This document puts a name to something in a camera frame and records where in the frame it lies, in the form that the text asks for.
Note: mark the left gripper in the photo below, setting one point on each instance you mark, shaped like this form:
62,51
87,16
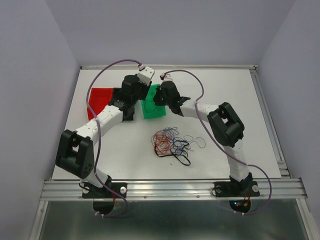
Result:
146,88

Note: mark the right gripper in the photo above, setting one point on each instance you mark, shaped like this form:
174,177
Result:
157,101

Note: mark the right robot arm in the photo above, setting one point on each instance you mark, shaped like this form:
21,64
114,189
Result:
228,132

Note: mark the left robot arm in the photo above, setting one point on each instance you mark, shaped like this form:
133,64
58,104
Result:
75,153

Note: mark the green plastic bin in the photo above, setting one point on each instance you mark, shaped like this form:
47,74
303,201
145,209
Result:
149,109

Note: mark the black plastic bin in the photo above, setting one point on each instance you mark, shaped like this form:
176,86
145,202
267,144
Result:
125,102

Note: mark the red plastic bin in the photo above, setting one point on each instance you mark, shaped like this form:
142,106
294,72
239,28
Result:
99,98

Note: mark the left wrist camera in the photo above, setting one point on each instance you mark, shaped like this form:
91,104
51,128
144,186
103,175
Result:
145,74

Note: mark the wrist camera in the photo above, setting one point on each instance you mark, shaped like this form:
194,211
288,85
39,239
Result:
166,77
145,74

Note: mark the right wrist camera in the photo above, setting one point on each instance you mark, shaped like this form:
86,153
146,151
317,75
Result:
166,77

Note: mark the aluminium back rail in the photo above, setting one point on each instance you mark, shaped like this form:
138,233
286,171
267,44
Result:
172,67

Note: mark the aluminium rail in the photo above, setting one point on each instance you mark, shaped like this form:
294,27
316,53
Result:
276,146
172,67
167,190

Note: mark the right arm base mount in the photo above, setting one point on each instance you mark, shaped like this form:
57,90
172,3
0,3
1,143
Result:
228,189

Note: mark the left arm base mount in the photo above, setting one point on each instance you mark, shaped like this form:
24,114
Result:
90,191

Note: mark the aluminium front rail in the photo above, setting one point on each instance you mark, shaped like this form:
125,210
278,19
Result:
167,190

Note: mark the aluminium right rail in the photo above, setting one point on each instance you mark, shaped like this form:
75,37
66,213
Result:
276,146

